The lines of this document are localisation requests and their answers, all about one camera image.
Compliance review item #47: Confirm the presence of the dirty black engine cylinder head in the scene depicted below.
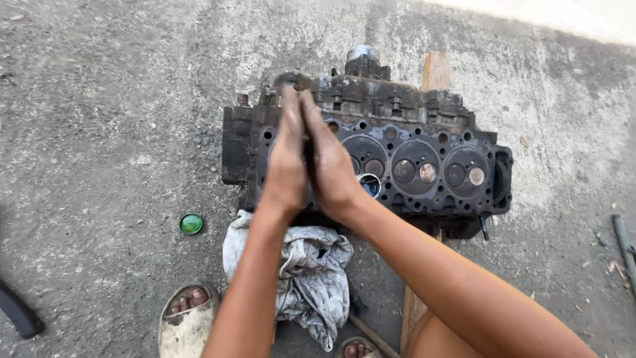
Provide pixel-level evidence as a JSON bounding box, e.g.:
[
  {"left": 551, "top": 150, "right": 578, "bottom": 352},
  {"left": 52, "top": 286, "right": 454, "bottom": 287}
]
[{"left": 221, "top": 45, "right": 514, "bottom": 240}]

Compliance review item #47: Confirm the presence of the wooden tool handle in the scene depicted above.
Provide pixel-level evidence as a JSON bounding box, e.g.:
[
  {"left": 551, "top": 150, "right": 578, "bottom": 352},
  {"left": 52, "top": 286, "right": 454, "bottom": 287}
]
[{"left": 347, "top": 312, "right": 401, "bottom": 358}]

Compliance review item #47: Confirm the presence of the person's left foot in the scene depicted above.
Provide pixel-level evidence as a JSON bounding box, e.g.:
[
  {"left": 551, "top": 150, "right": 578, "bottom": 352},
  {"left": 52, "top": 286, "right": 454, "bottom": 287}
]
[{"left": 167, "top": 287, "right": 210, "bottom": 317}]

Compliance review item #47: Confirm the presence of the person's right leg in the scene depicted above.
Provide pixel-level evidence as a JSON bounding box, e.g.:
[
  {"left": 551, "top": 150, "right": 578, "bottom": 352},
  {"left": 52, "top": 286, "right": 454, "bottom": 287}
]
[{"left": 401, "top": 310, "right": 479, "bottom": 358}]

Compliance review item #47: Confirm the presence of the person's right foot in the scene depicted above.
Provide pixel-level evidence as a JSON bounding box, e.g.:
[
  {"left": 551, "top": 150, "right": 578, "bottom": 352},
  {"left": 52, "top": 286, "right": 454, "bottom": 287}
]
[{"left": 343, "top": 342, "right": 372, "bottom": 358}]

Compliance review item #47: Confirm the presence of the person's left hand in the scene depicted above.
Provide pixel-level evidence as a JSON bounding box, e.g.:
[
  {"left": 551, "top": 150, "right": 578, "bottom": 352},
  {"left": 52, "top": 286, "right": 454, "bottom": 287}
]
[{"left": 258, "top": 85, "right": 309, "bottom": 214}]

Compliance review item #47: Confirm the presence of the small open round tin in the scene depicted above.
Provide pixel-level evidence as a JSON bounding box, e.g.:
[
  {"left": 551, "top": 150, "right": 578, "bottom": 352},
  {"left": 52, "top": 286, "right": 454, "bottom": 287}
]
[{"left": 357, "top": 172, "right": 383, "bottom": 199}]

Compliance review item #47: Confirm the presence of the dark valve lapping stick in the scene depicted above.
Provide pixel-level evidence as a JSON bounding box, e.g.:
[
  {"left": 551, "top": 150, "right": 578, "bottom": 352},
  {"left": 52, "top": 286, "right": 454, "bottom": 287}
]
[{"left": 303, "top": 137, "right": 316, "bottom": 201}]

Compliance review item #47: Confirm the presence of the wooden plank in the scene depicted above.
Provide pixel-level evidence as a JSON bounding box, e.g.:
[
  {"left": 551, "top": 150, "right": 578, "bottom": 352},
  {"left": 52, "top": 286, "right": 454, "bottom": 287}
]
[{"left": 399, "top": 51, "right": 452, "bottom": 352}]

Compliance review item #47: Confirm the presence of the green metal rod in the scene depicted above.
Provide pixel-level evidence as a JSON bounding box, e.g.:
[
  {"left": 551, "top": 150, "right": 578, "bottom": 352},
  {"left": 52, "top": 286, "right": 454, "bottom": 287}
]
[{"left": 610, "top": 214, "right": 636, "bottom": 300}]

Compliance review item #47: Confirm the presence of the green round lid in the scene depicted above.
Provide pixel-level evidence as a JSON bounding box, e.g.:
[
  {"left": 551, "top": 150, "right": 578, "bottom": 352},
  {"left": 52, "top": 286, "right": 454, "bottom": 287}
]
[{"left": 179, "top": 213, "right": 204, "bottom": 236}]

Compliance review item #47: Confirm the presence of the dirty grey rag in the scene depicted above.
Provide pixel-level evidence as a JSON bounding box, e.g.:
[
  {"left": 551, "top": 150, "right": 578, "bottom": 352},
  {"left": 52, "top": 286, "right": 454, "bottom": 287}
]
[{"left": 222, "top": 209, "right": 355, "bottom": 353}]

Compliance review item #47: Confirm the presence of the person's foot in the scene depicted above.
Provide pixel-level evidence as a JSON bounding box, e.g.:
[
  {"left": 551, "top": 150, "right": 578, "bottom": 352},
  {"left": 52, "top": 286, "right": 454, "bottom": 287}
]
[
  {"left": 343, "top": 342, "right": 372, "bottom": 358},
  {"left": 167, "top": 287, "right": 210, "bottom": 317}
]

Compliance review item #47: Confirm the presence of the black curved bar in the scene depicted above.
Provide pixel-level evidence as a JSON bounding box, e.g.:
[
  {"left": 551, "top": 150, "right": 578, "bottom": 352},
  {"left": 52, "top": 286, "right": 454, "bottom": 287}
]
[{"left": 0, "top": 277, "right": 46, "bottom": 340}]

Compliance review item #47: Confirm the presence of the worn white sandal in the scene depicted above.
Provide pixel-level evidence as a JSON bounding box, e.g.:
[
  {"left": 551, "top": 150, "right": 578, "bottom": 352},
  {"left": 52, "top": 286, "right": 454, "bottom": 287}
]
[
  {"left": 157, "top": 283, "right": 222, "bottom": 358},
  {"left": 335, "top": 336, "right": 383, "bottom": 358}
]

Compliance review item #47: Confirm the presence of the person's right hand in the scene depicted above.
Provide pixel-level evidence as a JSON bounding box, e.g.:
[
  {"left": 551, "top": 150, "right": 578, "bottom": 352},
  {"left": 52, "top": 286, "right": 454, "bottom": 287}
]
[{"left": 298, "top": 90, "right": 369, "bottom": 222}]

